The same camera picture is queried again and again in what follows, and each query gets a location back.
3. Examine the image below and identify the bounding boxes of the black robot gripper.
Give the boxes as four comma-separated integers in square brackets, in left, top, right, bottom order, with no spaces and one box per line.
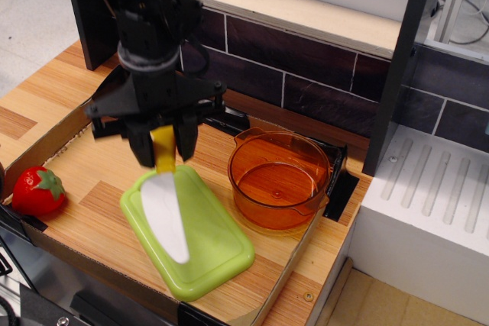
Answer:
[86,66,226,168]

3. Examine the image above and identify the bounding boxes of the white knife yellow handle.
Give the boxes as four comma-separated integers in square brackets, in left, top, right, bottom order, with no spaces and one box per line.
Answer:
[141,126,189,264]

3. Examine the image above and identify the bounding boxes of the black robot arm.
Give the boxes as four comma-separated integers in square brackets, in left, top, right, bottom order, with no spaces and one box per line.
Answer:
[85,0,226,167]

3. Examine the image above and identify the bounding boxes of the green plastic cutting board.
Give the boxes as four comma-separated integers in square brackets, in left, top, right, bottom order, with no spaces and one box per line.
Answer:
[120,166,254,302]

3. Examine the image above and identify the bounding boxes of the cardboard fence with black tape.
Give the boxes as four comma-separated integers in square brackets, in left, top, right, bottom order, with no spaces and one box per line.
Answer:
[0,64,361,326]

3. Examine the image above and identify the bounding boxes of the orange transparent plastic pot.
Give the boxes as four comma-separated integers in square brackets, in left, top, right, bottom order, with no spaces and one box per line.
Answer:
[228,127,332,230]

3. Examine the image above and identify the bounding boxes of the red toy strawberry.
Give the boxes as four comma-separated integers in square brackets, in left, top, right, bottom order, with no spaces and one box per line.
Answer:
[11,166,66,216]

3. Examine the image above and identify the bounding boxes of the white dish drying rack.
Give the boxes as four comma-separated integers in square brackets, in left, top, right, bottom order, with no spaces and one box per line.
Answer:
[348,127,488,324]

